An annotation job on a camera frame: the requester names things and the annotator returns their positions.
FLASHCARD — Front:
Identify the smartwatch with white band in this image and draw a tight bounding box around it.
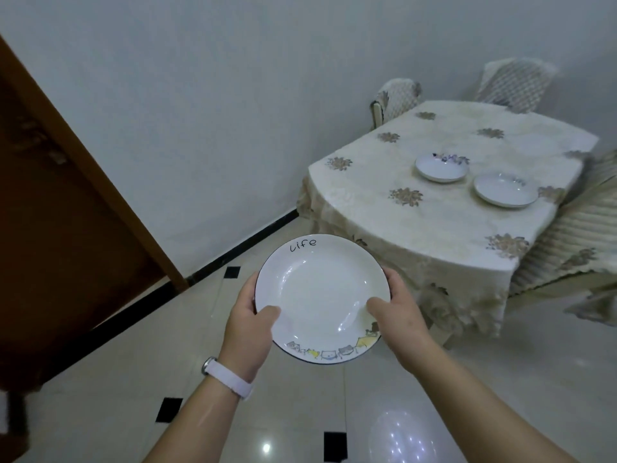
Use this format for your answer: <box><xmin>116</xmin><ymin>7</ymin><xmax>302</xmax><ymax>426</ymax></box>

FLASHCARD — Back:
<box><xmin>201</xmin><ymin>356</ymin><xmax>255</xmax><ymax>403</ymax></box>

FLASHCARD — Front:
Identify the person's left forearm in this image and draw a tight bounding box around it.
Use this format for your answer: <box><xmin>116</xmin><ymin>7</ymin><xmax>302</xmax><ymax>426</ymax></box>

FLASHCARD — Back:
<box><xmin>144</xmin><ymin>373</ymin><xmax>242</xmax><ymax>463</ymax></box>

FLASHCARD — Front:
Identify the cloth-covered dining table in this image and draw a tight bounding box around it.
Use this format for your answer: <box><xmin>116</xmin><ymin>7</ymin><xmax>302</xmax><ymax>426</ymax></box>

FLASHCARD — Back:
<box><xmin>296</xmin><ymin>100</ymin><xmax>601</xmax><ymax>350</ymax></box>

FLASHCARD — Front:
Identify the brown wooden door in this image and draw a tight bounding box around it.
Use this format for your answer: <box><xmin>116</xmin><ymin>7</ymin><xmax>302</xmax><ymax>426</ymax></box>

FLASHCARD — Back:
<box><xmin>0</xmin><ymin>35</ymin><xmax>189</xmax><ymax>394</ymax></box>

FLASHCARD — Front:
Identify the person's right hand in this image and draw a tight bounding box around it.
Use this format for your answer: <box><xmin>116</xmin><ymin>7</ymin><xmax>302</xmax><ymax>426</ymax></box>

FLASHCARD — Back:
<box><xmin>366</xmin><ymin>267</ymin><xmax>437</xmax><ymax>377</ymax></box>

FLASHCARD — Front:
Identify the cream floral tablecloth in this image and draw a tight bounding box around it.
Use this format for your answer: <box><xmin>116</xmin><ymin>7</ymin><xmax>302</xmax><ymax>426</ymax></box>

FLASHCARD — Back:
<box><xmin>296</xmin><ymin>100</ymin><xmax>601</xmax><ymax>339</ymax></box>

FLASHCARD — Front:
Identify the person's right forearm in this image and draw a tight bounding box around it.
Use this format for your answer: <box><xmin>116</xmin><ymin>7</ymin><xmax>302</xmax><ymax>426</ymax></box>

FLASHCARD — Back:
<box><xmin>409</xmin><ymin>341</ymin><xmax>594</xmax><ymax>463</ymax></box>

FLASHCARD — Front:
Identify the white cartoon print plate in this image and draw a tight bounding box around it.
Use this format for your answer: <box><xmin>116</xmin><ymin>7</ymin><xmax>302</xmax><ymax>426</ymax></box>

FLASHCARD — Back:
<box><xmin>254</xmin><ymin>233</ymin><xmax>392</xmax><ymax>366</ymax></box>
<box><xmin>472</xmin><ymin>172</ymin><xmax>539</xmax><ymax>210</ymax></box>
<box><xmin>415</xmin><ymin>151</ymin><xmax>470</xmax><ymax>184</ymax></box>

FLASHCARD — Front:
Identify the person's left hand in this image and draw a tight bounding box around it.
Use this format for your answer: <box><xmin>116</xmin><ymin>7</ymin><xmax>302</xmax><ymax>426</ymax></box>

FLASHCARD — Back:
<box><xmin>217</xmin><ymin>270</ymin><xmax>283</xmax><ymax>384</ymax></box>

